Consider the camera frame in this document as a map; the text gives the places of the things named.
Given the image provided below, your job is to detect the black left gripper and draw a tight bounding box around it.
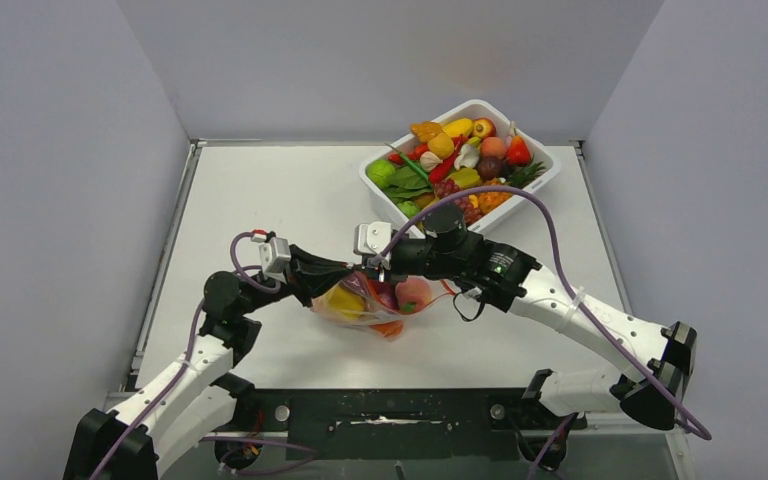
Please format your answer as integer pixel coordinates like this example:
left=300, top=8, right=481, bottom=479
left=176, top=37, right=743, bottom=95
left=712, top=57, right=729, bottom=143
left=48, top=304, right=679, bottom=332
left=239, top=246, right=354, bottom=316

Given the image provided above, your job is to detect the yellow bell pepper toy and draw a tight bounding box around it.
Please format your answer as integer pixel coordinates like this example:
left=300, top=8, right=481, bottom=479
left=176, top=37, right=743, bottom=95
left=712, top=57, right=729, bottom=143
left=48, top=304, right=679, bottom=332
left=323, top=286, right=367, bottom=323

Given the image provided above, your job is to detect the clear zip bag orange zipper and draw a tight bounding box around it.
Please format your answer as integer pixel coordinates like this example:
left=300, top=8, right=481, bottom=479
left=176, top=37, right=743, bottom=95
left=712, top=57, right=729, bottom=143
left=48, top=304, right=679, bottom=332
left=311, top=272, right=455, bottom=332

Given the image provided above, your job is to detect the large pink peach toy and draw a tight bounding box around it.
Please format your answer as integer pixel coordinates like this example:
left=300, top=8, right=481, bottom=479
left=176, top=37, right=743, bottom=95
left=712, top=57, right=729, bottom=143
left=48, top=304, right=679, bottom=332
left=394, top=276, right=433, bottom=314

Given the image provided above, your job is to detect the purple sweet potato toy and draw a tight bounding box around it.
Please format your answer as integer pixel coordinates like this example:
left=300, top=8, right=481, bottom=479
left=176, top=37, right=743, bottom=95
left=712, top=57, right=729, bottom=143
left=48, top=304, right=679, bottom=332
left=370, top=280, right=399, bottom=311

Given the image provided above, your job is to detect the orange fruit toy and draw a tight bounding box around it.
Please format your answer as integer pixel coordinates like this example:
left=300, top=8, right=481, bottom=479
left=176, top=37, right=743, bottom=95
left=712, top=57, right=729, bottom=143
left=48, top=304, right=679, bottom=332
left=369, top=320, right=404, bottom=340

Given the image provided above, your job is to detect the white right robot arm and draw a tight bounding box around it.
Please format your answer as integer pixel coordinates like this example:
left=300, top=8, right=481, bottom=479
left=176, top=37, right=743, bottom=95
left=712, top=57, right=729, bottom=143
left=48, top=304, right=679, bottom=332
left=379, top=205, right=698, bottom=430

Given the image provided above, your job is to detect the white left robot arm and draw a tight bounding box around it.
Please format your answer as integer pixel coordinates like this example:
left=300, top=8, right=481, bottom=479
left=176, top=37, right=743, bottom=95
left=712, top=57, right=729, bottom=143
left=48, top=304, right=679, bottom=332
left=63, top=238, right=356, bottom=479

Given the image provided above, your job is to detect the red grapes toy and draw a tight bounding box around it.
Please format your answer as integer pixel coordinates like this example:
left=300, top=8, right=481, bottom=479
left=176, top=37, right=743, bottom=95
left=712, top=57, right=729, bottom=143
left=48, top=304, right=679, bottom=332
left=432, top=178, right=486, bottom=227

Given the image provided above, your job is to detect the pineapple toy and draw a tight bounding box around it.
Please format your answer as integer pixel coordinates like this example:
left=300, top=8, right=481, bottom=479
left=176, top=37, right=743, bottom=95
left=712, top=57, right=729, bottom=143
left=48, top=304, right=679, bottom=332
left=477, top=162, right=546, bottom=215

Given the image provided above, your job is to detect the yellow green starfruit toy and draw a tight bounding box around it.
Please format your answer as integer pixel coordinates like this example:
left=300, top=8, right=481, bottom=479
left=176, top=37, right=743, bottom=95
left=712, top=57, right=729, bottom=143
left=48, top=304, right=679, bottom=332
left=447, top=167, right=484, bottom=190

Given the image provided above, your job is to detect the red chili pepper toy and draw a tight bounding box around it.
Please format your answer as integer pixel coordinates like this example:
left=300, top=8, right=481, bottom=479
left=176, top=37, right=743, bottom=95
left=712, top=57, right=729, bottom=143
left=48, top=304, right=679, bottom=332
left=428, top=135, right=467, bottom=184

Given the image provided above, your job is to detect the white garlic toy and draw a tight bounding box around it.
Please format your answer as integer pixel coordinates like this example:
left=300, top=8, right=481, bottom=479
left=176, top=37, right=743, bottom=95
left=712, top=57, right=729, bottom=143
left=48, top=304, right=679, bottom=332
left=418, top=151, right=443, bottom=174

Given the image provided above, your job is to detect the dark purple passionfruit toy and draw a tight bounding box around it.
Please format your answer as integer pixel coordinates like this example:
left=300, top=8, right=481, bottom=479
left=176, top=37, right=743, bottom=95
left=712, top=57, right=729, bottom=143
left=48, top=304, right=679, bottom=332
left=475, top=156, right=505, bottom=181

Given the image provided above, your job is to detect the white mushroom toy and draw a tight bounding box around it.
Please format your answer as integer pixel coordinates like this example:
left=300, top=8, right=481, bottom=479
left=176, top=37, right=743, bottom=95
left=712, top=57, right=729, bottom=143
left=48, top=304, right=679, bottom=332
left=454, top=143, right=480, bottom=170

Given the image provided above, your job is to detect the green cabbage toy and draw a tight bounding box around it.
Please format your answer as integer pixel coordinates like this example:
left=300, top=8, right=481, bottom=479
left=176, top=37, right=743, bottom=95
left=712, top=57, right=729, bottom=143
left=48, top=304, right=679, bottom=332
left=365, top=159, right=397, bottom=189

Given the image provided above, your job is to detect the green chili pepper toy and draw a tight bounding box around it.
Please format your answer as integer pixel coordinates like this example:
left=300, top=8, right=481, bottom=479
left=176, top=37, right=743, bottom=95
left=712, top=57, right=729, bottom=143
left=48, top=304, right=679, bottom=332
left=385, top=143, right=431, bottom=184

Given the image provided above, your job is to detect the yellow lemon toy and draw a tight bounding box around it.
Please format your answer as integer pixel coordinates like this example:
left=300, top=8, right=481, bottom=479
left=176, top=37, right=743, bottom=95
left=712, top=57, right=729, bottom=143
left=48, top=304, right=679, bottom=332
left=427, top=132, right=455, bottom=160

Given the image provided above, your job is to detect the red orange pepper toy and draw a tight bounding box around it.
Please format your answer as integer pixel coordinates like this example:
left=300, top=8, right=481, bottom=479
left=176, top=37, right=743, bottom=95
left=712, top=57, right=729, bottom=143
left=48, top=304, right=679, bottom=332
left=506, top=135, right=533, bottom=167

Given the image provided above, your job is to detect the fried chicken toy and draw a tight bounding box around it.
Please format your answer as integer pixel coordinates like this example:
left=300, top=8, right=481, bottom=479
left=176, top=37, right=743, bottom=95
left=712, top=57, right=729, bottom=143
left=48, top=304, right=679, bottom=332
left=410, top=121, right=443, bottom=143

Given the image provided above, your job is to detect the yellow mango toy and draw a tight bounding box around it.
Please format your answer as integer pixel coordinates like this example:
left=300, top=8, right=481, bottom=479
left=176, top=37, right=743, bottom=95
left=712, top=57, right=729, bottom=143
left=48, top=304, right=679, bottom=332
left=442, top=117, right=474, bottom=138

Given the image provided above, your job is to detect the red apple toy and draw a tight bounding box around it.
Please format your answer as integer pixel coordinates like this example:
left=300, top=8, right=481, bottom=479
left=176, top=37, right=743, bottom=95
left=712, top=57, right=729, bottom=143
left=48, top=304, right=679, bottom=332
left=471, top=117, right=496, bottom=140

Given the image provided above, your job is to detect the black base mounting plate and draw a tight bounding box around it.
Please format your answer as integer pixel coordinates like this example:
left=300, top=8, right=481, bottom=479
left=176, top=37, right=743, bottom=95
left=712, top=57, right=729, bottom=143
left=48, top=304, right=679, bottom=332
left=220, top=388, right=562, bottom=461

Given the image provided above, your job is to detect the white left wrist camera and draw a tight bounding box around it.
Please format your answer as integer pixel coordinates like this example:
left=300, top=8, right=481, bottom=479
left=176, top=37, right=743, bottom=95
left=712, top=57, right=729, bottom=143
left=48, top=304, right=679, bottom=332
left=251, top=230, right=292, bottom=283

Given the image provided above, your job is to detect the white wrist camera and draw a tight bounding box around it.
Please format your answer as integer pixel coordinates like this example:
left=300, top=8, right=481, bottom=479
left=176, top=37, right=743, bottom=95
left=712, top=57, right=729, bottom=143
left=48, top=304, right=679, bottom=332
left=353, top=221, right=393, bottom=256
left=251, top=230, right=292, bottom=283

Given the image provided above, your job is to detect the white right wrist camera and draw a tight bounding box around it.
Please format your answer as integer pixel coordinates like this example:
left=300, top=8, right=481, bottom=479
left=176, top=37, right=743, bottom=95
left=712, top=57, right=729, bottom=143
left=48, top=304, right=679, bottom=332
left=353, top=221, right=393, bottom=256

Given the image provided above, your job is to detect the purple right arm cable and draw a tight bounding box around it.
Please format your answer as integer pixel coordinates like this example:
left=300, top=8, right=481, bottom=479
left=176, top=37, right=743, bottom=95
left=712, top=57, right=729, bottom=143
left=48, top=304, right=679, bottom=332
left=373, top=186, right=713, bottom=442

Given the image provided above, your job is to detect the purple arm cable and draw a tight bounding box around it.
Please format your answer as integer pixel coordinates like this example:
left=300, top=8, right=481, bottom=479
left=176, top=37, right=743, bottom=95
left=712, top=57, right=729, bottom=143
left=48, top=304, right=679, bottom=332
left=89, top=231, right=283, bottom=480
left=373, top=186, right=713, bottom=442

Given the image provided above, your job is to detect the aluminium table frame rail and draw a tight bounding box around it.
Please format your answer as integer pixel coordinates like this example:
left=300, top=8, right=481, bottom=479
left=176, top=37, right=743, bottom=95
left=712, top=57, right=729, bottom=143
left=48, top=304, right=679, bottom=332
left=126, top=139, right=204, bottom=383

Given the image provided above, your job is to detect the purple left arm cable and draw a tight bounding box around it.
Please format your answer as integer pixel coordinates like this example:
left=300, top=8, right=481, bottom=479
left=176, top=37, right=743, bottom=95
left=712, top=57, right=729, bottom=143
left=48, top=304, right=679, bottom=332
left=89, top=231, right=283, bottom=480

